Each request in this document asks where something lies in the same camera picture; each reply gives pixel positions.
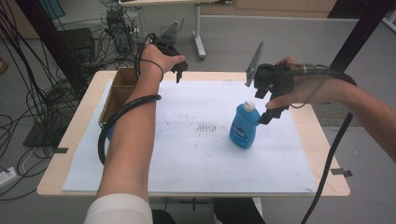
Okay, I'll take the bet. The bundle of black cables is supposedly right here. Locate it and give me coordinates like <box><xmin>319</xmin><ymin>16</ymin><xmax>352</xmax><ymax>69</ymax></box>
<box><xmin>0</xmin><ymin>0</ymin><xmax>108</xmax><ymax>202</ymax></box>

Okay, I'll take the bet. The person's left white sleeve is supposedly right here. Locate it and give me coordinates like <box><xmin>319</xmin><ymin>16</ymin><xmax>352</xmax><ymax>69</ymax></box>
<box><xmin>83</xmin><ymin>193</ymin><xmax>154</xmax><ymax>224</ymax></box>

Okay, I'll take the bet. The blue bottle with white cap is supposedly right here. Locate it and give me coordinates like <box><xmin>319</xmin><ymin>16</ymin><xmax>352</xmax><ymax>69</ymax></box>
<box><xmin>229</xmin><ymin>99</ymin><xmax>262</xmax><ymax>150</ymax></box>

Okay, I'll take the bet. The black metal frame post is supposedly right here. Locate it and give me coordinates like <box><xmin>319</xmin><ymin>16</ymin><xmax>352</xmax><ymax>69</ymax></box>
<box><xmin>328</xmin><ymin>0</ymin><xmax>396</xmax><ymax>74</ymax></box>
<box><xmin>15</xmin><ymin>0</ymin><xmax>89</xmax><ymax>94</ymax></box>

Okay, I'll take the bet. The dark floor mat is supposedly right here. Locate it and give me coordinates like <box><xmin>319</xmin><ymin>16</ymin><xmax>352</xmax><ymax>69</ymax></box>
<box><xmin>311</xmin><ymin>102</ymin><xmax>355</xmax><ymax>128</ymax></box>

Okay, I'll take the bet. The black floor plate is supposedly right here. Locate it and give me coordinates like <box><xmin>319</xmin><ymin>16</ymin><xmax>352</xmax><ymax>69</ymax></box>
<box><xmin>21</xmin><ymin>119</ymin><xmax>75</xmax><ymax>149</ymax></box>

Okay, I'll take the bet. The black equipment case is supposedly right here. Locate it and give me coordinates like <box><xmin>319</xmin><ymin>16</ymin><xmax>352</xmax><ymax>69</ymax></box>
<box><xmin>58</xmin><ymin>27</ymin><xmax>96</xmax><ymax>63</ymax></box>

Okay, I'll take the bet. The white table mat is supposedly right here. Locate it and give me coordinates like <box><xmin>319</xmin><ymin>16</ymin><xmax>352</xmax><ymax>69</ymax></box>
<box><xmin>62</xmin><ymin>78</ymin><xmax>318</xmax><ymax>194</ymax></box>

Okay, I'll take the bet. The person's left hand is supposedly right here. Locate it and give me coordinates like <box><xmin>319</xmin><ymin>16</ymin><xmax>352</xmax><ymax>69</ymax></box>
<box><xmin>139</xmin><ymin>44</ymin><xmax>186</xmax><ymax>82</ymax></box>

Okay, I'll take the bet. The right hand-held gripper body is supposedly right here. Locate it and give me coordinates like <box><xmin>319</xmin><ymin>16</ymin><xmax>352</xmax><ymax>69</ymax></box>
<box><xmin>245</xmin><ymin>40</ymin><xmax>295</xmax><ymax>101</ymax></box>

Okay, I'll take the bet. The wooden cabinet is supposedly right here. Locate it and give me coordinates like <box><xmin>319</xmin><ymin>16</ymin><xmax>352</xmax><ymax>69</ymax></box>
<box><xmin>199</xmin><ymin>0</ymin><xmax>339</xmax><ymax>19</ymax></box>

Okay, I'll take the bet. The blue cardboard box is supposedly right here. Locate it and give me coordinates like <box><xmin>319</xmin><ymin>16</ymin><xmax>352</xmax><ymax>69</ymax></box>
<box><xmin>98</xmin><ymin>66</ymin><xmax>140</xmax><ymax>142</ymax></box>

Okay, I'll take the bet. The thick black right gripper cable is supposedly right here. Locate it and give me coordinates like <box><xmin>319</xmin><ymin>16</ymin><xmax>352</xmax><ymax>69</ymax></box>
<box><xmin>288</xmin><ymin>63</ymin><xmax>358</xmax><ymax>224</ymax></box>

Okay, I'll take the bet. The white power strip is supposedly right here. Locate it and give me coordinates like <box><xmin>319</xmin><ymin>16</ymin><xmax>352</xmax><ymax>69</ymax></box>
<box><xmin>0</xmin><ymin>166</ymin><xmax>19</xmax><ymax>189</ymax></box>

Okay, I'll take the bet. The white table leg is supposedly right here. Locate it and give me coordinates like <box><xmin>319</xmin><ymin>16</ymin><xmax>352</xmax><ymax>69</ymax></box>
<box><xmin>251</xmin><ymin>197</ymin><xmax>263</xmax><ymax>218</ymax></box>

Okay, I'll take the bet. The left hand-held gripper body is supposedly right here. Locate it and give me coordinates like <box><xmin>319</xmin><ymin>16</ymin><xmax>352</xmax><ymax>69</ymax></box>
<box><xmin>153</xmin><ymin>21</ymin><xmax>190</xmax><ymax>74</ymax></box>

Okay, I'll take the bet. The person's leg in black trousers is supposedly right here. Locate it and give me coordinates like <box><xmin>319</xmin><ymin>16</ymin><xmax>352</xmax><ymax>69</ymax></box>
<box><xmin>213</xmin><ymin>198</ymin><xmax>260</xmax><ymax>224</ymax></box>
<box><xmin>151</xmin><ymin>208</ymin><xmax>177</xmax><ymax>224</ymax></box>

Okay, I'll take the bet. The person's right hand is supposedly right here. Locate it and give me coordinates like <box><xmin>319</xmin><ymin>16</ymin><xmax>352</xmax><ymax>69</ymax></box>
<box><xmin>265</xmin><ymin>55</ymin><xmax>344</xmax><ymax>110</ymax></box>

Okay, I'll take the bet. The white desk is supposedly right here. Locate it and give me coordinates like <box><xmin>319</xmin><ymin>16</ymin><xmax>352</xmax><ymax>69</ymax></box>
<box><xmin>118</xmin><ymin>0</ymin><xmax>233</xmax><ymax>61</ymax></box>

